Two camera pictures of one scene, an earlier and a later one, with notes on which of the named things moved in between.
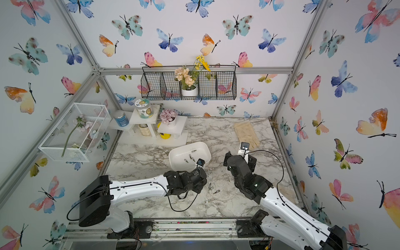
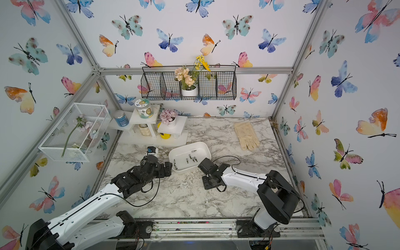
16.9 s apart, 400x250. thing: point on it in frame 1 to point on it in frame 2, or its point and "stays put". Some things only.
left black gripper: [199, 189] to [162, 174]
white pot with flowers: [187, 77] stays put
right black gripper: [229, 157] to [205, 185]
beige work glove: [246, 134] stays put
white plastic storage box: [185, 158] stays put
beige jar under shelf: [145, 129] stays put
